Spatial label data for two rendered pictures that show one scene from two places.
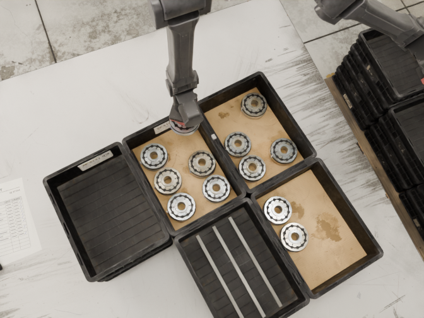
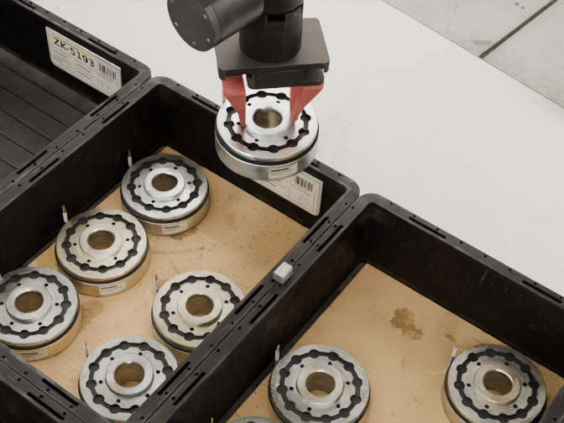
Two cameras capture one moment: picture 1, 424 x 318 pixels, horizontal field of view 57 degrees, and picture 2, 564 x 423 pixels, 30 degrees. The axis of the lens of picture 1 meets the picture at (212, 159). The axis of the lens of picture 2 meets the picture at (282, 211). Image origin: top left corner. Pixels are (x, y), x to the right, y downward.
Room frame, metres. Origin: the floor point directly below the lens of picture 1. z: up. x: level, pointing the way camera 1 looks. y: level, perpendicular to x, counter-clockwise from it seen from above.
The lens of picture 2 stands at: (0.26, -0.60, 1.78)
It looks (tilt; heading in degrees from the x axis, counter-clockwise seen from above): 49 degrees down; 69
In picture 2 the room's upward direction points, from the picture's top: 4 degrees clockwise
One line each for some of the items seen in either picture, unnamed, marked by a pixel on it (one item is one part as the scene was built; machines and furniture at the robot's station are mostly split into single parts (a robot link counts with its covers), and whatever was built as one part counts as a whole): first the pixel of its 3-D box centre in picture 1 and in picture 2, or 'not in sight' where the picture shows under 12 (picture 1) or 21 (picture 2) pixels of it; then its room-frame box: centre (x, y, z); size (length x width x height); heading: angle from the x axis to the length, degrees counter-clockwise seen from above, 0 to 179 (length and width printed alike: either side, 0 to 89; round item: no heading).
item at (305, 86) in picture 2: not in sight; (280, 84); (0.52, 0.10, 1.09); 0.07 x 0.07 x 0.09; 81
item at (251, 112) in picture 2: not in sight; (267, 119); (0.51, 0.11, 1.05); 0.05 x 0.05 x 0.01
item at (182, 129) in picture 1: (184, 118); (267, 122); (0.51, 0.11, 1.04); 0.10 x 0.10 x 0.01
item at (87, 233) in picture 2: (167, 180); (101, 241); (0.34, 0.15, 0.86); 0.05 x 0.05 x 0.01
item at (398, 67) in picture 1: (383, 77); not in sight; (1.18, -0.89, 0.37); 0.40 x 0.30 x 0.45; 28
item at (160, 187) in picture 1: (168, 180); (101, 243); (0.34, 0.15, 0.86); 0.10 x 0.10 x 0.01
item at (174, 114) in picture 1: (183, 102); (270, 27); (0.51, 0.11, 1.17); 0.10 x 0.07 x 0.07; 171
